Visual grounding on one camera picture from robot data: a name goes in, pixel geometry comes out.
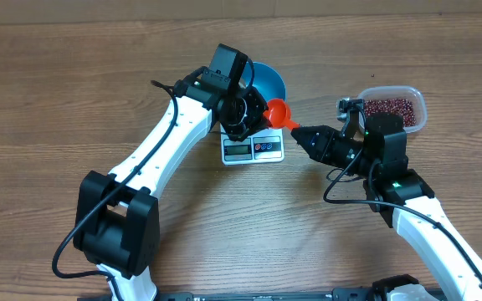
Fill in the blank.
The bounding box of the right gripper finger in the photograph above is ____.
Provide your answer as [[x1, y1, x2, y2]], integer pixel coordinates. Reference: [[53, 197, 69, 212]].
[[291, 125, 333, 138], [294, 135, 320, 161]]

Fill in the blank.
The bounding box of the red measuring scoop blue handle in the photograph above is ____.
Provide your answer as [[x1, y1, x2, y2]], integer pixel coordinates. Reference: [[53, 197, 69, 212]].
[[264, 99, 300, 130]]

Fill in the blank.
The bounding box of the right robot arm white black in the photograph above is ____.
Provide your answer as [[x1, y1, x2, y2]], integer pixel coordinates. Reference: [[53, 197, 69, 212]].
[[291, 113, 482, 300]]

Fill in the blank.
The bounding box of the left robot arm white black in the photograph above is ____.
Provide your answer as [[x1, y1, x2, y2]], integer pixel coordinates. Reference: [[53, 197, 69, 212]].
[[64, 44, 267, 300]]

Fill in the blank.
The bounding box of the white digital kitchen scale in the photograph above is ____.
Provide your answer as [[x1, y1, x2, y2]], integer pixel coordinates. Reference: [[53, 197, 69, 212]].
[[220, 126, 285, 166]]

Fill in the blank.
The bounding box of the teal bowl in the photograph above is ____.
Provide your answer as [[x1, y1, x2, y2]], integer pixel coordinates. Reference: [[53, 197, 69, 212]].
[[238, 62, 287, 101]]

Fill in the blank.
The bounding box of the clear plastic container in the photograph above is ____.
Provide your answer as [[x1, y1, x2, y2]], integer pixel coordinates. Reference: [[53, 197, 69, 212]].
[[357, 85, 428, 133]]

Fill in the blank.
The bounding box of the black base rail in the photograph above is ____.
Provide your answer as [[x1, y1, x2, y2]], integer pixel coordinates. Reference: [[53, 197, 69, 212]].
[[156, 287, 383, 301]]

